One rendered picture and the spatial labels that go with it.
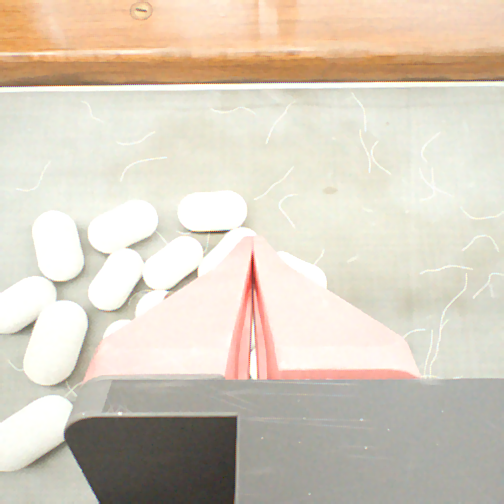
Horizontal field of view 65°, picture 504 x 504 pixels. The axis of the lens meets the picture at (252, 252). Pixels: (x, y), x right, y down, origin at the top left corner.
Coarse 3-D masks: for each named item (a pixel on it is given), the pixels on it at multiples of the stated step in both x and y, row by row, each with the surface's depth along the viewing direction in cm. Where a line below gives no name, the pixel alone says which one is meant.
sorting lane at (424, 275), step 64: (0, 128) 22; (64, 128) 22; (128, 128) 22; (192, 128) 22; (256, 128) 22; (320, 128) 22; (384, 128) 22; (448, 128) 22; (0, 192) 21; (64, 192) 21; (128, 192) 21; (192, 192) 21; (256, 192) 21; (320, 192) 21; (384, 192) 21; (448, 192) 21; (0, 256) 20; (320, 256) 20; (384, 256) 20; (448, 256) 20; (384, 320) 20; (448, 320) 19; (0, 384) 19; (64, 384) 19; (64, 448) 18
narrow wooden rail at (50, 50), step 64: (0, 0) 21; (64, 0) 21; (128, 0) 21; (192, 0) 21; (256, 0) 21; (320, 0) 21; (384, 0) 21; (448, 0) 21; (0, 64) 21; (64, 64) 21; (128, 64) 21; (192, 64) 21; (256, 64) 21; (320, 64) 21; (384, 64) 21; (448, 64) 21
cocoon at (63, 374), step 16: (64, 304) 18; (48, 320) 17; (64, 320) 18; (80, 320) 18; (32, 336) 18; (48, 336) 17; (64, 336) 18; (80, 336) 18; (32, 352) 17; (48, 352) 17; (64, 352) 18; (32, 368) 17; (48, 368) 17; (64, 368) 18; (48, 384) 18
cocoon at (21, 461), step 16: (48, 400) 17; (64, 400) 18; (16, 416) 17; (32, 416) 17; (48, 416) 17; (64, 416) 17; (0, 432) 17; (16, 432) 16; (32, 432) 16; (48, 432) 17; (0, 448) 16; (16, 448) 16; (32, 448) 16; (48, 448) 17; (0, 464) 16; (16, 464) 16
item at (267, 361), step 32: (256, 256) 10; (256, 288) 10; (288, 288) 8; (320, 288) 8; (256, 320) 11; (288, 320) 6; (320, 320) 6; (352, 320) 6; (256, 352) 11; (288, 352) 5; (320, 352) 5; (352, 352) 5; (384, 352) 5
